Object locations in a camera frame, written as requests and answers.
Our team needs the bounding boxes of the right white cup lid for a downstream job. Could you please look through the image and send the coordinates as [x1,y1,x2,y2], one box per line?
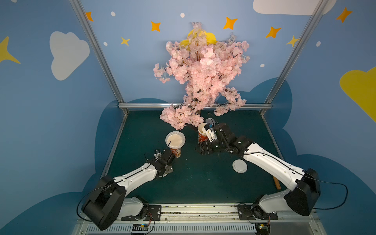
[232,159,248,173]

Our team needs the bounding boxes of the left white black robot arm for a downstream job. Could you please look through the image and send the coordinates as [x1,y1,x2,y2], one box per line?
[76,148,175,231]

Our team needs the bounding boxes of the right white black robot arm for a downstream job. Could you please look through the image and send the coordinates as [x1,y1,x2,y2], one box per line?
[197,123,322,220]

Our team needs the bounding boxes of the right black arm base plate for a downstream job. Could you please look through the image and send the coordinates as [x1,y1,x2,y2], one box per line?
[237,203,278,221]

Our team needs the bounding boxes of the red paper cup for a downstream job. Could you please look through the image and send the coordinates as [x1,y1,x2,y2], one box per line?
[165,131,186,158]
[197,122,209,143]

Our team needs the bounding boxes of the right circuit board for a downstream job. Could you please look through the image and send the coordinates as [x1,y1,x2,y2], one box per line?
[255,223,271,235]

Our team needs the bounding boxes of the pink cherry blossom tree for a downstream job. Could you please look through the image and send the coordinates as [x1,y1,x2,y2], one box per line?
[153,23,249,130]

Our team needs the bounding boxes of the circuit board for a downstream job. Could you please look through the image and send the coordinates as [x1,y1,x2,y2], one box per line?
[131,223,149,235]
[255,223,271,235]

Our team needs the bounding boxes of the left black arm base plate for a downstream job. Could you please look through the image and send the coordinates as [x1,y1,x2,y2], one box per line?
[120,205,162,221]

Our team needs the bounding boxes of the blue fork wooden handle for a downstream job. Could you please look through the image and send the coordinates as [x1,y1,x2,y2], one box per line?
[273,177,282,190]

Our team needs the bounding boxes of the aluminium frame bars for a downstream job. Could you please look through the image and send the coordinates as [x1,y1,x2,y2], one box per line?
[69,0,330,116]

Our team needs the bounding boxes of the left circuit board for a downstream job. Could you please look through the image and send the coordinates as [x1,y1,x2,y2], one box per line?
[131,223,149,235]

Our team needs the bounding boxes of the aluminium front rail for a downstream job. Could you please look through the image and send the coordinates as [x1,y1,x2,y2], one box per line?
[72,203,326,235]

